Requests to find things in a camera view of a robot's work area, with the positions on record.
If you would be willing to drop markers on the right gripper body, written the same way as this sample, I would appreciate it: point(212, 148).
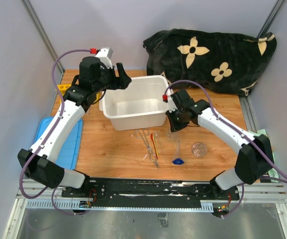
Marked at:
point(177, 121)

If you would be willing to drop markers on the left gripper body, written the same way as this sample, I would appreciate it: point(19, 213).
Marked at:
point(108, 79)

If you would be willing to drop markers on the small glass beaker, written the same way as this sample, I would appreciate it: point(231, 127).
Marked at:
point(172, 136)

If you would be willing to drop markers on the white plastic bin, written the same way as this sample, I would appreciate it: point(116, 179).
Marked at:
point(140, 105)

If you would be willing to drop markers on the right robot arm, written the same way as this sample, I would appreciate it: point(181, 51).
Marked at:
point(254, 153)

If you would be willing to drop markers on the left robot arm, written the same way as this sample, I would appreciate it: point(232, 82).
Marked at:
point(39, 162)

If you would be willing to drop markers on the red yellow green spatula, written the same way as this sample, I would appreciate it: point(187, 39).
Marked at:
point(154, 145)

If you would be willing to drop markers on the metal crucible tongs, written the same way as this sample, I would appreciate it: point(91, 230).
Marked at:
point(144, 134)

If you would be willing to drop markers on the glass petri dish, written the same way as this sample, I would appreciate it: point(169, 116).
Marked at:
point(199, 149)

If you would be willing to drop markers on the graduated cylinder blue base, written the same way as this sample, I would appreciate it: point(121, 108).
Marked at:
point(177, 160)

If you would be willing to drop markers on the yellow test tube rack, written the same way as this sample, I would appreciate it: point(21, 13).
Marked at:
point(64, 87)

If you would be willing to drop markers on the black floral blanket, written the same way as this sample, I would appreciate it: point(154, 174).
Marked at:
point(225, 63)

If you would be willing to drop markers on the blue plastic tray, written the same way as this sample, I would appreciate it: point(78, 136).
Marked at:
point(68, 155)

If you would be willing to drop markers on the green printed cloth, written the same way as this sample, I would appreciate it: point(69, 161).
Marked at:
point(271, 173)

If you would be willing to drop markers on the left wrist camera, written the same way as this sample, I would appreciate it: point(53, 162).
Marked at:
point(104, 54)

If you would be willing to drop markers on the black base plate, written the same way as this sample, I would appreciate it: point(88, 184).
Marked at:
point(146, 193)

